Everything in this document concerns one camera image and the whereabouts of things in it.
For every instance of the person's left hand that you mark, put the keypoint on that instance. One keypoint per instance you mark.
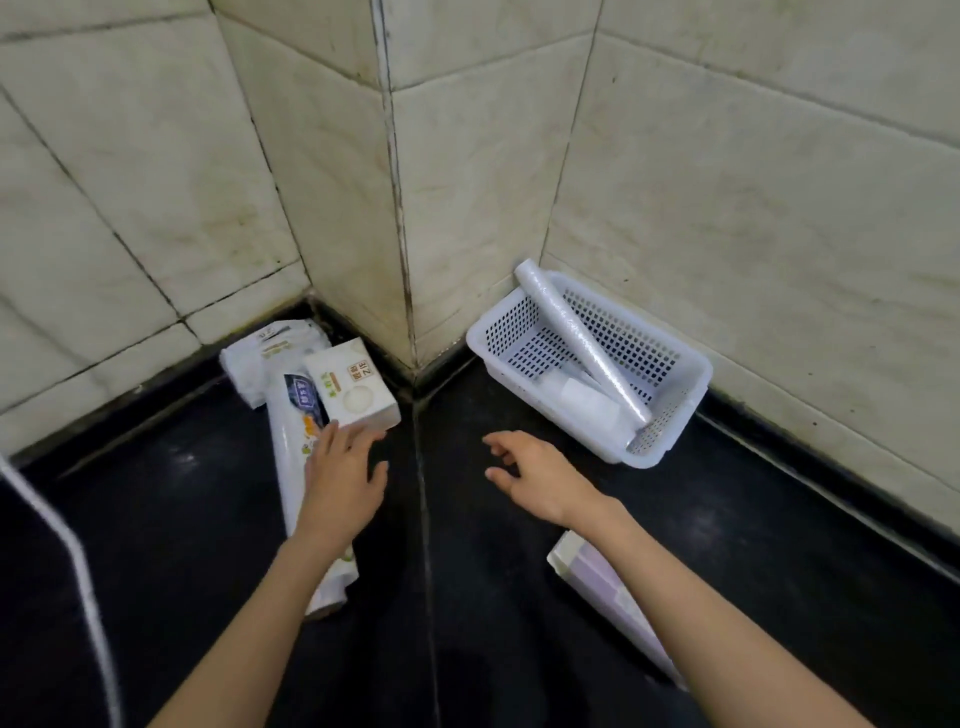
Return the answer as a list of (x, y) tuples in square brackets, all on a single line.
[(341, 487)]

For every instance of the person's right hand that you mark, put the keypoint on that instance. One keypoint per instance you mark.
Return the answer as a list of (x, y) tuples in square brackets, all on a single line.
[(555, 484)]

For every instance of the smooth white plastic wrap roll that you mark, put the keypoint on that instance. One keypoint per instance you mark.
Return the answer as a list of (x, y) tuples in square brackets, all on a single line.
[(281, 480)]

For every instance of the small white bag roll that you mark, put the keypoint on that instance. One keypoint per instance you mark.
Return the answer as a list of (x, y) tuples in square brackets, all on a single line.
[(585, 401)]

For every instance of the white tissue box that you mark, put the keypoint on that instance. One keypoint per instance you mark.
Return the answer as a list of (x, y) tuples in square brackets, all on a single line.
[(360, 394)]

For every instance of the purple cardboard box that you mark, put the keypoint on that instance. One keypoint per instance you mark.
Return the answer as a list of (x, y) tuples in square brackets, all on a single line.
[(592, 577)]

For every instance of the white plastic basket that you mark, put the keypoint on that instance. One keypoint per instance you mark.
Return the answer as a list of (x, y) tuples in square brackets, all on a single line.
[(667, 420)]

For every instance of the clear cling film roll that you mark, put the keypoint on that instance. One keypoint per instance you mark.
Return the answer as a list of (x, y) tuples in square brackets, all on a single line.
[(577, 337)]

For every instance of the soft white tissue pack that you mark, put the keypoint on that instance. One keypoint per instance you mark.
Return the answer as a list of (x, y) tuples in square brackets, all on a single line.
[(251, 367)]

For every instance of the person's right forearm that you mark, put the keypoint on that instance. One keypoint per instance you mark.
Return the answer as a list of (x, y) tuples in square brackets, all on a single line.
[(720, 637)]

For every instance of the person's left forearm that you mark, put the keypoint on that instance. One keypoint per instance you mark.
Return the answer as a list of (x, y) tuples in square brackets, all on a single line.
[(255, 637)]

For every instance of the black countertop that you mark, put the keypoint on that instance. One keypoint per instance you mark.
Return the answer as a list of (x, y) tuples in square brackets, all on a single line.
[(187, 487)]

